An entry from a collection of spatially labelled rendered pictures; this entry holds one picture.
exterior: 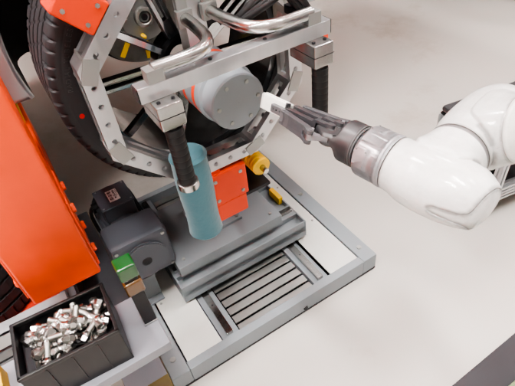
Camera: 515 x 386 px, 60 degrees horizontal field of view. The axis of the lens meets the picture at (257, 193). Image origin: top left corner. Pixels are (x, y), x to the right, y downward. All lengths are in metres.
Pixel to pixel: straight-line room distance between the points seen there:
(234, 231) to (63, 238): 0.66
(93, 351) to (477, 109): 0.83
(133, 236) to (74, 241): 0.33
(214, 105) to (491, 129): 0.51
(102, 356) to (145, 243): 0.43
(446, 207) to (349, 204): 1.28
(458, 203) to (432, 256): 1.13
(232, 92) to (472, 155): 0.49
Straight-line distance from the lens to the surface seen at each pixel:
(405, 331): 1.59
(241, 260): 1.55
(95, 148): 1.16
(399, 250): 1.78
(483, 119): 0.75
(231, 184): 1.27
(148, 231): 1.37
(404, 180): 0.68
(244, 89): 0.97
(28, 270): 1.09
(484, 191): 0.67
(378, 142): 0.71
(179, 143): 0.85
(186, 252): 1.52
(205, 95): 0.96
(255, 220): 1.56
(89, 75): 0.98
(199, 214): 1.11
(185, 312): 1.56
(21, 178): 0.95
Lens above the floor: 1.35
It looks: 42 degrees down
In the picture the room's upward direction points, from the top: 8 degrees counter-clockwise
